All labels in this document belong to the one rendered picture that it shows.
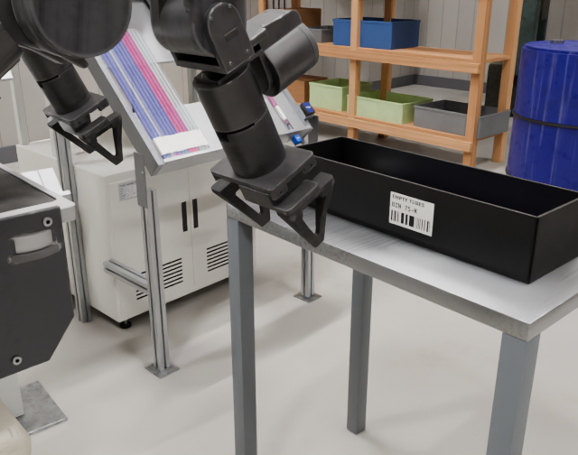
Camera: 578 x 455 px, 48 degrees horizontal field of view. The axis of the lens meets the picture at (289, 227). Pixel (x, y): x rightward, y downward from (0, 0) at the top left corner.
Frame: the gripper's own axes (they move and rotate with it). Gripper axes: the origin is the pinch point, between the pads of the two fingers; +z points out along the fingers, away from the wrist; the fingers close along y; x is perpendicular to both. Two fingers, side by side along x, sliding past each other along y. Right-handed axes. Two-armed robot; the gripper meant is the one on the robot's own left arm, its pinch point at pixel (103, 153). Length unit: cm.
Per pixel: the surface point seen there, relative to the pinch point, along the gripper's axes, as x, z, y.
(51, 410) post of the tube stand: 32, 94, 78
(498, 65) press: -439, 274, 239
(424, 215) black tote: -34, 31, -30
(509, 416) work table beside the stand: -15, 46, -56
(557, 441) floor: -60, 139, -32
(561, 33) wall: -550, 303, 238
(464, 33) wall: -540, 306, 348
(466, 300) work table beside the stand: -22, 32, -47
